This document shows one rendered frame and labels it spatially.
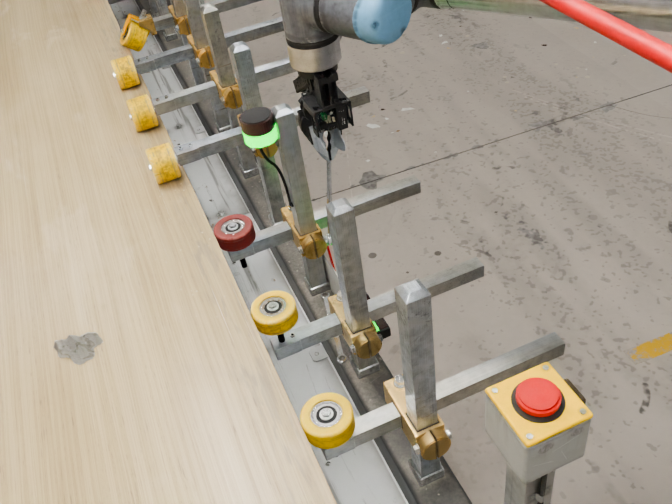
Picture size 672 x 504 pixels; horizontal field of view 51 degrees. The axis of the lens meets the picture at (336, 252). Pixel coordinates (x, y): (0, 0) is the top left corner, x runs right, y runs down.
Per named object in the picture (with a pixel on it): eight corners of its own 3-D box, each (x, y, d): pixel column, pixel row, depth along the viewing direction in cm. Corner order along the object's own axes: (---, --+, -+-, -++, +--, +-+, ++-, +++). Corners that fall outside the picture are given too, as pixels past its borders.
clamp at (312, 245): (305, 218, 152) (301, 200, 149) (328, 254, 143) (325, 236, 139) (281, 227, 151) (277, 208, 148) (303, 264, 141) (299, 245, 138)
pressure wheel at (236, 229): (256, 248, 151) (245, 206, 143) (268, 270, 145) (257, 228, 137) (221, 261, 149) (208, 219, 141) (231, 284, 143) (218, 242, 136)
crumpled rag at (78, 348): (110, 337, 122) (106, 328, 120) (86, 367, 117) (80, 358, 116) (71, 326, 125) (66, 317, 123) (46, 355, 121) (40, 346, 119)
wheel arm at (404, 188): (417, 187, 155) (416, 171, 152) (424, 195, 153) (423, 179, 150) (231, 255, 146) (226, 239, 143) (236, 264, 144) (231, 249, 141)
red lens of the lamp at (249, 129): (268, 113, 127) (266, 103, 125) (279, 129, 122) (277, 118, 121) (237, 124, 125) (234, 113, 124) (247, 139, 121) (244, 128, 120)
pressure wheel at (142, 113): (145, 87, 169) (156, 115, 167) (150, 104, 177) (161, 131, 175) (121, 95, 168) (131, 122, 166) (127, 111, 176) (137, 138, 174)
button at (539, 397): (543, 380, 66) (544, 369, 65) (569, 412, 64) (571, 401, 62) (506, 397, 66) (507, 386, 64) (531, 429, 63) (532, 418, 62)
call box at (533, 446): (542, 406, 72) (547, 359, 67) (585, 460, 67) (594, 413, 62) (483, 433, 71) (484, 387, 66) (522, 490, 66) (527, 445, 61)
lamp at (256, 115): (287, 197, 139) (267, 102, 125) (297, 213, 135) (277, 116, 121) (260, 207, 138) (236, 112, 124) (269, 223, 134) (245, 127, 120)
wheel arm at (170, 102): (325, 56, 184) (323, 43, 181) (330, 61, 181) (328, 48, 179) (140, 114, 173) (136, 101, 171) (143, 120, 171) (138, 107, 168)
